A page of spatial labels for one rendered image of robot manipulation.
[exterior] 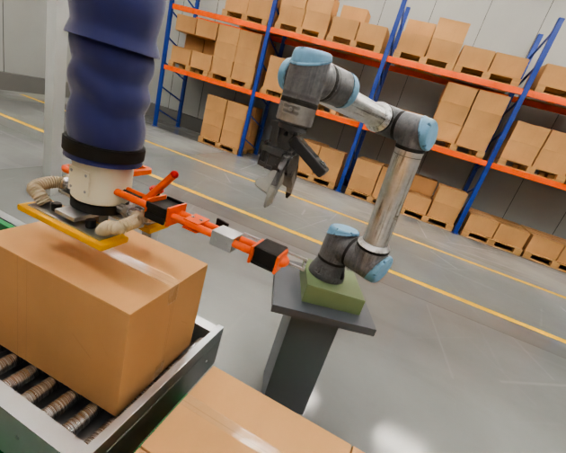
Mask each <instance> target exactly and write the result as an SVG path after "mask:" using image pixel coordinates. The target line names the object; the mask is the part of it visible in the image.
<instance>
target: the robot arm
mask: <svg viewBox="0 0 566 453"><path fill-rule="evenodd" d="M278 82H279V86H280V88H281V89H282V90H283V92H282V95H281V99H280V102H279V108H278V112H277V115H276V117H277V119H279V120H271V122H270V125H271V126H272V129H271V132H270V139H269V142H268V140H265V142H266V141H267V142H266V143H265V142H264V144H262V146H261V152H260V156H259V160H258V163H257V164H259V165H260V166H263V167H264V168H266V169H268V170H270V172H269V174H268V176H267V177H265V178H258V179H257V180H256V181H255V185H256V187H258V188H259V189H260V190H262V191H263V192H265V193H266V194H267V196H266V199H265V201H264V205H263V207H264V208H266V207H268V206H269V205H270V204H271V203H272V202H273V201H274V198H275V196H276V195H277V192H278V190H279V187H280V186H281V184H283V185H284V186H286V187H287V190H286V198H288V197H289V196H290V195H291V194H292V190H293V188H294V185H295V181H296V176H297V171H298V162H299V157H301V158H302V159H303V160H304V161H305V163H306V164H307V165H308V166H309V167H310V168H311V170H312V171H313V173H314V174H316V176H317V177H322V176H324V175H325V174H326V173H328V172H329V168H328V166H327V165H326V163H325V162H324V161H323V160H322V159H321V158H320V157H319V156H318V155H317V154H316V153H315V151H313V149H312V148H311V147H310V146H309V145H308V144H307V143H306V142H305V140H304V139H303V138H302V137H301V136H298V135H297V133H301V134H305V133H306V130H307V129H306V128H311V127H312V126H313V122H314V117H315V114H316V111H317V108H318V105H319V104H321V105H323V106H325V107H327V108H330V109H332V110H334V111H337V112H339V113H341V114H343V115H346V116H348V117H350V118H352V119H354V120H357V121H360V122H362V123H364V124H365V126H366V127H367V129H368V130H370V131H372V132H375V133H376V134H379V135H382V136H384V137H387V138H391V139H393V140H396V143H395V149H394V152H393V155H392V158H391V161H390V164H389V166H388V168H387V171H386V174H385V178H384V181H383V183H382V186H381V189H380V192H379V194H378V197H377V199H376V204H375V206H374V209H373V212H372V214H371V217H370V219H369V222H368V225H367V229H366V232H365V234H364V235H363V236H361V237H360V238H358V236H359V231H358V230H357V229H355V228H353V227H351V226H346V225H343V224H331V225H330V227H329V229H328V231H327V233H326V236H325V238H324V240H323V244H322V246H321V249H320V251H319V253H318V255H317V256H316V257H315V258H314V260H313V261H312V262H311V263H310V265H309V268H308V269H309V271H310V272H311V273H312V274H313V275H314V276H315V277H316V278H317V279H318V280H321V281H323V282H326V283H329V284H334V285H339V284H341V283H342V282H343V281H344V278H345V266H346V267H348V268H349V269H351V270H352V271H354V272H356V273H357V274H358V275H359V276H361V277H362V278H364V279H365V280H368V281H370V282H372V283H375V282H378V281H379V280H381V279H382V278H383V277H384V276H385V274H386V273H387V272H388V271H389V269H390V267H391V266H392V264H393V260H394V259H393V258H392V256H389V255H388V254H389V253H390V250H391V248H390V246H389V244H388V243H389V240H390V237H391V235H392V232H393V231H394V227H395V224H396V222H397V219H398V217H399V215H400V213H401V210H402V206H403V204H404V202H405V199H406V197H407V194H408V192H409V189H410V187H411V184H412V181H413V179H414V176H415V174H416V172H417V170H418V167H419V165H420V160H421V158H422V156H423V155H424V153H425V151H429V150H430V149H431V148H432V147H433V145H434V144H435V142H436V139H437V136H438V123H437V122H436V121H435V120H434V119H432V118H429V117H428V116H422V115H419V114H416V113H413V112H409V111H405V110H401V109H398V108H396V107H393V106H392V105H389V104H387V103H386V102H375V101H373V100H371V99H369V98H368V97H366V96H365V95H363V94H362V93H359V81H358V78H357V77H356V76H355V75H354V74H353V73H352V72H350V71H347V70H345V69H343V68H341V67H338V66H336V65H334V64H333V63H332V54H330V53H328V52H325V51H322V50H319V49H312V48H308V47H296V48H295V49H294V51H293V54H292V58H286V59H285V60H284V61H283V62H282V63H281V65H280V67H279V71H278ZM271 170H272V171H271Z"/></svg>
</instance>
